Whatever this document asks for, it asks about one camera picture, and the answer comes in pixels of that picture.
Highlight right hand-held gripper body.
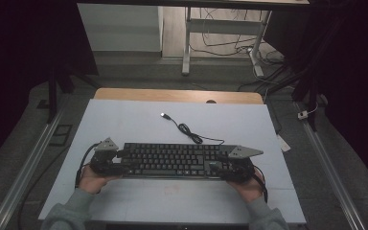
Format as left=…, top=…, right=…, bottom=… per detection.
left=224, top=145, right=265, bottom=184

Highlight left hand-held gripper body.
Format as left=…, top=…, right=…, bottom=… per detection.
left=89, top=137, right=121, bottom=176

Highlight black computer keyboard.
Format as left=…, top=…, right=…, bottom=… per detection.
left=120, top=142, right=238, bottom=180

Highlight person's right hand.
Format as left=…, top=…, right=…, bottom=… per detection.
left=225, top=169, right=265, bottom=204

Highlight person's left hand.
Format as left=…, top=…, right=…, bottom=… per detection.
left=78, top=164, right=117, bottom=196

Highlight white table cover sheet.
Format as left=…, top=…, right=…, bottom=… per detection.
left=37, top=98, right=308, bottom=225

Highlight white paper tag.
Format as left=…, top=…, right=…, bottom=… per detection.
left=275, top=133, right=292, bottom=153

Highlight grey cabinet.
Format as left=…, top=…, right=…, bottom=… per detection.
left=77, top=3, right=164, bottom=53

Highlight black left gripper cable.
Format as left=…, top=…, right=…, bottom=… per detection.
left=16, top=143, right=101, bottom=230

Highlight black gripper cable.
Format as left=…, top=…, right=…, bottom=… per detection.
left=251, top=164, right=269, bottom=204
left=16, top=143, right=101, bottom=230

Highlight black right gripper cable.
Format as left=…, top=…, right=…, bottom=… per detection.
left=251, top=164, right=269, bottom=204

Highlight black keyboard cable with plug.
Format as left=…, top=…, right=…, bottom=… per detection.
left=159, top=112, right=225, bottom=146

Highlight aluminium rail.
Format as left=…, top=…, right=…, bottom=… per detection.
left=0, top=104, right=69, bottom=230
left=294, top=101, right=367, bottom=230

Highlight tangled floor cables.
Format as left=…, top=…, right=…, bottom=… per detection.
left=189, top=7, right=286, bottom=65

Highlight white metal desk frame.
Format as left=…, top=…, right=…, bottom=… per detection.
left=181, top=6, right=273, bottom=78

